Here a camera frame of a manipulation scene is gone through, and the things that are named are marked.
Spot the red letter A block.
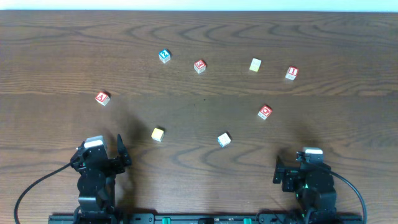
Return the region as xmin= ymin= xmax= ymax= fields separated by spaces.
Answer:
xmin=95 ymin=91 xmax=110 ymax=106

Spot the pale yellow wooden block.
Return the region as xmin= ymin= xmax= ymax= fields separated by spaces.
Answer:
xmin=249 ymin=58 xmax=262 ymax=72

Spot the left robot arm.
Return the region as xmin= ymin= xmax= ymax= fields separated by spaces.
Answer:
xmin=70 ymin=135 xmax=132 ymax=223

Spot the red letter Q block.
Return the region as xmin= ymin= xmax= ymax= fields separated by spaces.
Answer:
xmin=257 ymin=105 xmax=273 ymax=119

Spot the red letter I block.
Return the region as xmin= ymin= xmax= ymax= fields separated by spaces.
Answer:
xmin=285 ymin=66 xmax=299 ymax=80

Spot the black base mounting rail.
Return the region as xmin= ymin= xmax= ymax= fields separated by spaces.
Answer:
xmin=48 ymin=213 xmax=363 ymax=224

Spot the blue number 2 block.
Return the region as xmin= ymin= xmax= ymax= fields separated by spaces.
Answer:
xmin=159 ymin=49 xmax=171 ymax=63

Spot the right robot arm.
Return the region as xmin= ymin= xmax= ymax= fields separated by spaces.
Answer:
xmin=273 ymin=148 xmax=336 ymax=223

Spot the white and blue block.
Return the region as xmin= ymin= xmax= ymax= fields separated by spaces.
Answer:
xmin=217 ymin=133 xmax=231 ymax=147

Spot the red number 3 block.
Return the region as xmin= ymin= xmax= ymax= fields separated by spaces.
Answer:
xmin=194 ymin=60 xmax=206 ymax=74

